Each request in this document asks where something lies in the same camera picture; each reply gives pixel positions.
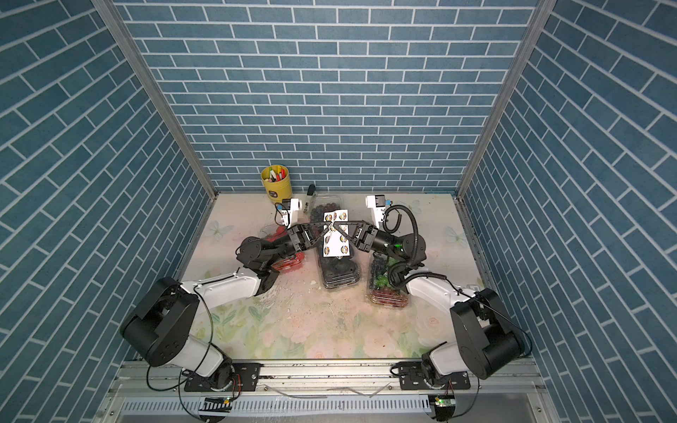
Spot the metal base rail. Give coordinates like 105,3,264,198
109,359,547,397

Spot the white perforated cable tray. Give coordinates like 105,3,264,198
120,395,431,417

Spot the clear box of mixed grapes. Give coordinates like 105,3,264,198
367,253,409,308

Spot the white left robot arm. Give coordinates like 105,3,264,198
120,223,333,390

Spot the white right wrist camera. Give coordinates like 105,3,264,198
365,195,387,229

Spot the clear box of strawberries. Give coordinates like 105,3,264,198
259,225,305,273

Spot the clear box of avocados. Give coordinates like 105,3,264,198
318,256,361,290

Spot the white fruit sticker sheet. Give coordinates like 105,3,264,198
323,209,350,258

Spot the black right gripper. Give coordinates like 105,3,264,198
337,226,401,265

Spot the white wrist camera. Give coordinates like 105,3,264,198
365,195,387,229
274,197,303,228

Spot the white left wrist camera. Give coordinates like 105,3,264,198
274,197,303,228

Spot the clear box of dark grapes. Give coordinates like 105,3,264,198
310,195,344,223

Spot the black corrugated cable conduit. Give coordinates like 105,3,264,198
383,203,477,297

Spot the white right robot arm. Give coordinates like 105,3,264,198
331,221,527,388

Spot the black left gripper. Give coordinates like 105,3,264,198
263,227,329,270

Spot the yellow pen cup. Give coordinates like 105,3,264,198
261,165,293,204

